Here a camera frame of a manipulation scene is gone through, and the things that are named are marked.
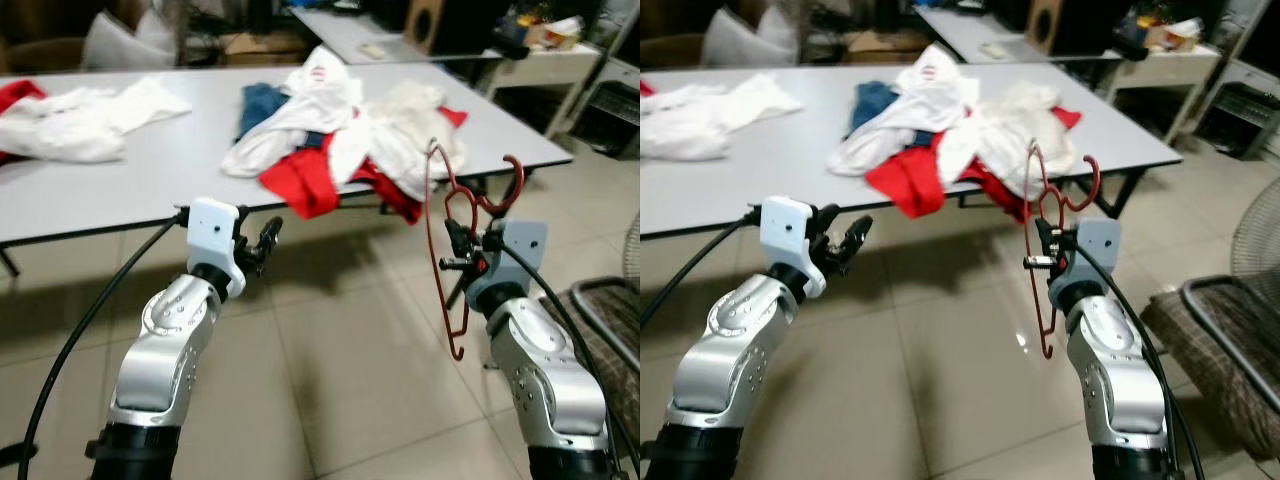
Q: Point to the blue denim garment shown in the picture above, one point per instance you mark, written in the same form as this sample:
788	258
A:
872	100
262	105

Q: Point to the grey table black frame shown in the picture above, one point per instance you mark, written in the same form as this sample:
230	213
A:
800	180
180	170

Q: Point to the white desk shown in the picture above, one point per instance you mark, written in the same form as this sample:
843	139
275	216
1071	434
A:
960	30
340	30

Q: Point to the white shirt red print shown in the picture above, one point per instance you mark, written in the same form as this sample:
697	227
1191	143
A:
930	95
320	100

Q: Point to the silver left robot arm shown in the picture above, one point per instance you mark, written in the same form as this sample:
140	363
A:
735	350
165	350

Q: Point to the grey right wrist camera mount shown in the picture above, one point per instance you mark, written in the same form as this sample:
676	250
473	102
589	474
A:
520	245
1098	245

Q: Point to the brown sofa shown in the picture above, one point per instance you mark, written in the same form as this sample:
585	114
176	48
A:
40	55
670	52

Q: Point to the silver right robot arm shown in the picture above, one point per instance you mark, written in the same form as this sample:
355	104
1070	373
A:
545	380
1115	380

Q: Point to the white plastic bag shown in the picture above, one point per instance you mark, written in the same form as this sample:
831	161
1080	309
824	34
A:
562	32
1182	32

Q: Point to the wooden black speaker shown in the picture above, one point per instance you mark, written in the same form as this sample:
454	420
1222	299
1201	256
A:
1055	25
440	25

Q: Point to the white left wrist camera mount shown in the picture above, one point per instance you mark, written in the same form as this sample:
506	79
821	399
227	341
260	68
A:
785	230
212	230

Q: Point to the cream shirt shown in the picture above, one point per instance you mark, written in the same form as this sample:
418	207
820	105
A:
1015	130
410	130

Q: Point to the brown woven chair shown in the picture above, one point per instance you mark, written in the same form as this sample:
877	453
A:
1210	340
610	320

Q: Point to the white pillow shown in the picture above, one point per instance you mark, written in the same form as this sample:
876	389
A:
735	45
115	48

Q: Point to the black crate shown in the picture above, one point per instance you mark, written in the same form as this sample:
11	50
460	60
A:
610	115
1235	115

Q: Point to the grey floor fan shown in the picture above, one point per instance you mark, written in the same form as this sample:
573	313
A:
1260	240

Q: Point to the flat cardboard box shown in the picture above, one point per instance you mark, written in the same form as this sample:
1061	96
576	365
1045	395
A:
885	45
260	45

